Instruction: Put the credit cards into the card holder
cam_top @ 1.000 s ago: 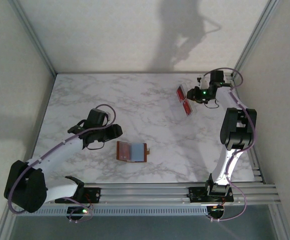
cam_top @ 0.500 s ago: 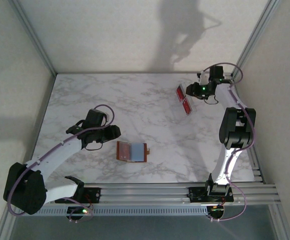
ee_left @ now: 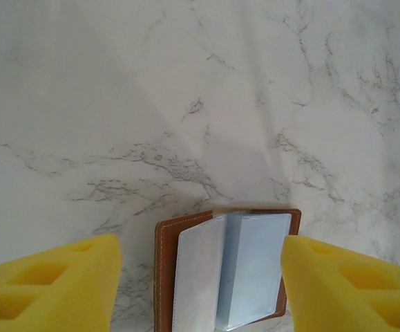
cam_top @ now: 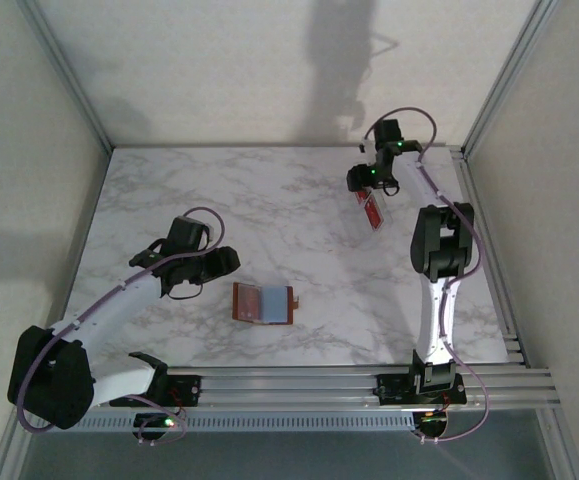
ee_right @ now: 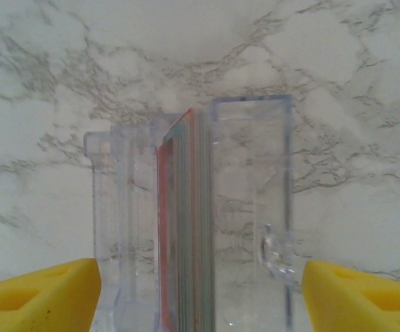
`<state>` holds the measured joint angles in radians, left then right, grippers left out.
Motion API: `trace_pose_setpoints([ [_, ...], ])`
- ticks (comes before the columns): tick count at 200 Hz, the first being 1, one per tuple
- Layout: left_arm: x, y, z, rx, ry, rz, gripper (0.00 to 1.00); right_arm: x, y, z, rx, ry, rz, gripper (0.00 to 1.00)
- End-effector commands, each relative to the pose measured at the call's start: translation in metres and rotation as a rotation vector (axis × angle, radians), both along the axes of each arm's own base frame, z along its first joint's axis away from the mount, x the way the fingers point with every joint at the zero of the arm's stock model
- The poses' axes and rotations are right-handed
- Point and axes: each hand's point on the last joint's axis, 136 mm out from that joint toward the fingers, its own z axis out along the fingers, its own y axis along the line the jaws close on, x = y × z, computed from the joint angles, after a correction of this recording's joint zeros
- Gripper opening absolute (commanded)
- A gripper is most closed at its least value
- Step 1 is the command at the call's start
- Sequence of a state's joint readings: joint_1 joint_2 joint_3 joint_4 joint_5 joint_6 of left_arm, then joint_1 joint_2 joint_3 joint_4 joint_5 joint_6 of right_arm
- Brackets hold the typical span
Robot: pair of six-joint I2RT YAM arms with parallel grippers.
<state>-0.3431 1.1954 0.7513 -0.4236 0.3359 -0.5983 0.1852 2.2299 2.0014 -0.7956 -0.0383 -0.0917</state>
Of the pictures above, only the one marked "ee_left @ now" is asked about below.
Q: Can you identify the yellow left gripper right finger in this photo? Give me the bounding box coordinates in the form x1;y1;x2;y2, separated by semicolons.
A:
280;236;400;332

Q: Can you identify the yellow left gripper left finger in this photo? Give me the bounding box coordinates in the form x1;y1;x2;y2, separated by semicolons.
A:
0;233;123;332

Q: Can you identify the brown leather card holder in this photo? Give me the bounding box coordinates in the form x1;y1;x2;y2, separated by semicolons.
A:
153;207;303;332

